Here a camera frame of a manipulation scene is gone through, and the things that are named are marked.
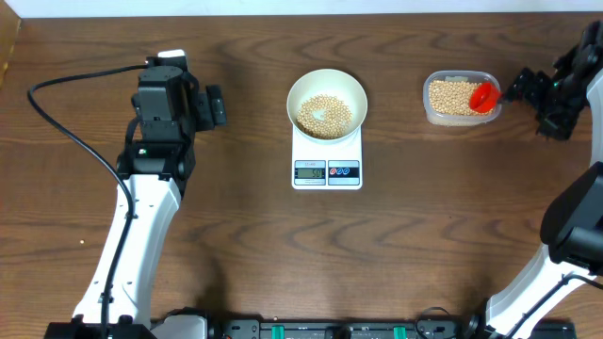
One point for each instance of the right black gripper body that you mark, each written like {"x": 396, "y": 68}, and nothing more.
{"x": 563, "y": 106}

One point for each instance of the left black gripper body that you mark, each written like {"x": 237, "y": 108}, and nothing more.
{"x": 213, "y": 107}

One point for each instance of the red plastic measuring scoop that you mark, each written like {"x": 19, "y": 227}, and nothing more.
{"x": 484, "y": 98}

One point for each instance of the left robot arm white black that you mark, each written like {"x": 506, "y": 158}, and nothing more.
{"x": 153, "y": 168}

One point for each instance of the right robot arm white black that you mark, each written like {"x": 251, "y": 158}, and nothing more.
{"x": 570, "y": 253}

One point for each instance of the soybeans in bowl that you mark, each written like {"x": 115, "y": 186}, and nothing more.
{"x": 324, "y": 117}

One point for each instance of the cream round bowl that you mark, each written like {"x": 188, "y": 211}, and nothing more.
{"x": 329, "y": 82}

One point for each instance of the white digital kitchen scale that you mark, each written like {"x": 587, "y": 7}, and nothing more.
{"x": 335, "y": 164}

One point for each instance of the clear plastic container of soybeans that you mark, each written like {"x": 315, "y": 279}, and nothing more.
{"x": 446, "y": 96}

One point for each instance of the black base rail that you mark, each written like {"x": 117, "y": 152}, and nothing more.
{"x": 192, "y": 326}

